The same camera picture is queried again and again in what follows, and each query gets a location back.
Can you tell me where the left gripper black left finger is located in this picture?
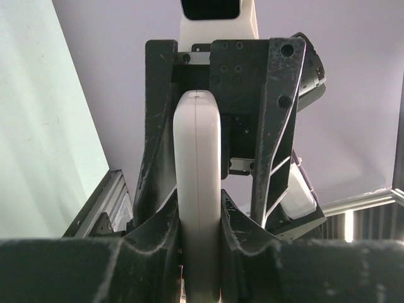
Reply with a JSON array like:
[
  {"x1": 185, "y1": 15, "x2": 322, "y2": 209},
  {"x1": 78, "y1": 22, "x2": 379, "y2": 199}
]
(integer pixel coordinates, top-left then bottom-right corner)
[{"x1": 1, "y1": 195, "x2": 181, "y2": 302}]

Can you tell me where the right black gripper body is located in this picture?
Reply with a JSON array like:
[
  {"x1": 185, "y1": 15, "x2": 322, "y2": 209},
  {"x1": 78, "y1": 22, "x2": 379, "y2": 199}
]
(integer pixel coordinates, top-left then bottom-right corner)
[{"x1": 172, "y1": 40, "x2": 269, "y2": 177}]

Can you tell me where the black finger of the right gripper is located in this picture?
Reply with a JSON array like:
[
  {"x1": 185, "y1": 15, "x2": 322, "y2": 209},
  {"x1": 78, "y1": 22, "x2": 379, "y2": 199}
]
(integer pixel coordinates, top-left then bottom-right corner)
[
  {"x1": 133, "y1": 40, "x2": 177, "y2": 224},
  {"x1": 251, "y1": 37, "x2": 306, "y2": 227}
]

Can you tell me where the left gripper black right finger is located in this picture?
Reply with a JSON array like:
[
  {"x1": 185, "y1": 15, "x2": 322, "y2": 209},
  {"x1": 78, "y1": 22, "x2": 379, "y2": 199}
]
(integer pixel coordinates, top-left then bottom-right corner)
[{"x1": 220, "y1": 191, "x2": 403, "y2": 302}]

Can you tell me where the white red remote control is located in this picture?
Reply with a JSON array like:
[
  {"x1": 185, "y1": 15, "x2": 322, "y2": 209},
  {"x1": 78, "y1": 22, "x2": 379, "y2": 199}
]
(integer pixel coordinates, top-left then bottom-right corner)
[{"x1": 173, "y1": 90, "x2": 221, "y2": 302}]

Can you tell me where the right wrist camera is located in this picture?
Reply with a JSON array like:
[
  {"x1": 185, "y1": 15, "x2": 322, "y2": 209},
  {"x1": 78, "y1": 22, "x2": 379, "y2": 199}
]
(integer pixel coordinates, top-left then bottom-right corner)
[{"x1": 178, "y1": 0, "x2": 259, "y2": 53}]

